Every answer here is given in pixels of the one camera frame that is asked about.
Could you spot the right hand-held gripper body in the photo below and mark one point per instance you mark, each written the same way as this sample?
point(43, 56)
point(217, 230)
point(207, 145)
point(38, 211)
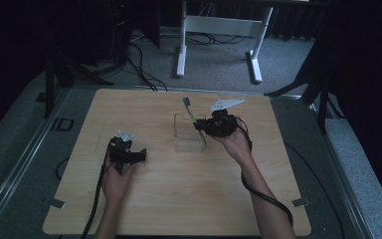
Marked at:
point(220, 124)

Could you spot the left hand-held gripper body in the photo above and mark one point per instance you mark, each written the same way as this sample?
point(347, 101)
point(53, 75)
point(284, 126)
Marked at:
point(122, 151)

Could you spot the green toothbrush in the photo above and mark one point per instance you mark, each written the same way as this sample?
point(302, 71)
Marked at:
point(192, 116)

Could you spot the clear plastic container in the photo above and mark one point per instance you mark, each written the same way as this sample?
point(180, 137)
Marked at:
point(187, 139)

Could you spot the person's right hand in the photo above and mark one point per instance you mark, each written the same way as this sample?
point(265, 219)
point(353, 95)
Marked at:
point(233, 144)

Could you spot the person's left hand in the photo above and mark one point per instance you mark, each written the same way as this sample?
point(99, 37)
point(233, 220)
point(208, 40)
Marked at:
point(116, 184)

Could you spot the black tape rectangle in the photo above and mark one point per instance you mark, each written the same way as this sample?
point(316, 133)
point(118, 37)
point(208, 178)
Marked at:
point(63, 124)

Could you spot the grey tape strip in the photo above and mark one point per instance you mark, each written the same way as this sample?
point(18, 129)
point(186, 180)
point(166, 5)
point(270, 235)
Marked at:
point(301, 201)
point(54, 203)

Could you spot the black tripod stand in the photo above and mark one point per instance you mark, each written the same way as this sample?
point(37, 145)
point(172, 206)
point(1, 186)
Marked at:
point(58, 73)
point(321, 93)

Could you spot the white desk frame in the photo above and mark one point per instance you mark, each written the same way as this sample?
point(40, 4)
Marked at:
point(222, 25)

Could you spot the metal floor rail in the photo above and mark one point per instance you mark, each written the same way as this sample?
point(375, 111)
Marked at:
point(16, 172)
point(341, 179)

